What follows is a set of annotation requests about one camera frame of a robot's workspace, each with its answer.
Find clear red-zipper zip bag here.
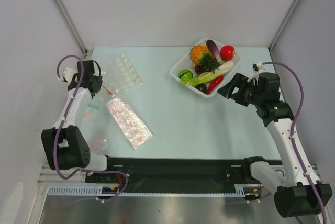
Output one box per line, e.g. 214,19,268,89
99,71,122,104

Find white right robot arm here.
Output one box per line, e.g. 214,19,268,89
217,72,332,218

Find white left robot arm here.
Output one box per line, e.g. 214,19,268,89
41,60,115,182

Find clear cream-dotted zip bag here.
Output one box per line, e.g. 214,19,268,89
102,53,142,91

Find clear red-patterned zip bag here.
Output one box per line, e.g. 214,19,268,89
87,128,109,155

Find clear pink-dotted zip bag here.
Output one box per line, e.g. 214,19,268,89
107,97,153,150

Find red toy chili pepper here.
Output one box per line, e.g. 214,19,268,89
206,75,224,95

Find green toy celery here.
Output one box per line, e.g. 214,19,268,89
179,71,224,86

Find white toy radish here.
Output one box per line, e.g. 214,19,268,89
198,61,234,79

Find white perforated plastic basket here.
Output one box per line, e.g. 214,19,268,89
170,38,242,98

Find dark toy grapes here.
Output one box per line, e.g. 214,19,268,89
194,65,207,75

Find red toy apple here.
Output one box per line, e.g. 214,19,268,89
220,45,236,61

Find orange toy pineapple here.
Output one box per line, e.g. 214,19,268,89
189,45,220,72

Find green toy melon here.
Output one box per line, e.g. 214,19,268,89
177,69,193,80

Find purple toy eggplant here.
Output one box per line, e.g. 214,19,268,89
206,39,221,62

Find slotted white cable duct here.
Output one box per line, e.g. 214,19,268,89
48,184,260,197

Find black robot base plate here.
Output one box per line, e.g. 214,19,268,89
85,158,259,188

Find left aluminium frame post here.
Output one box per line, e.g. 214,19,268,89
52,0,87,56

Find aluminium frame post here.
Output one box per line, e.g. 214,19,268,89
268,0,302,53
52,0,87,56

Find right aluminium frame post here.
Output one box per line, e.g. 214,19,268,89
268,0,302,53

